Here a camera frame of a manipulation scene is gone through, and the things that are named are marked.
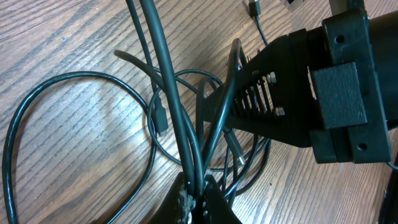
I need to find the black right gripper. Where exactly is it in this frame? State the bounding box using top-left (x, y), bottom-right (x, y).
top-left (201, 7), bottom-right (393, 165)

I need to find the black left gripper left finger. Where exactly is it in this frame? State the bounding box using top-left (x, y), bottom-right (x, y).
top-left (147, 172), bottom-right (195, 224)

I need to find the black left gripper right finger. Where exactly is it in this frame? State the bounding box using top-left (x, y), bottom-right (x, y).
top-left (198, 174), bottom-right (241, 224)

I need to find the black cable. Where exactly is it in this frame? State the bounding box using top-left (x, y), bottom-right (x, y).
top-left (1, 0), bottom-right (271, 224)

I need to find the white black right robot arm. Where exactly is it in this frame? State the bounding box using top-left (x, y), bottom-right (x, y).
top-left (226, 9), bottom-right (397, 164)

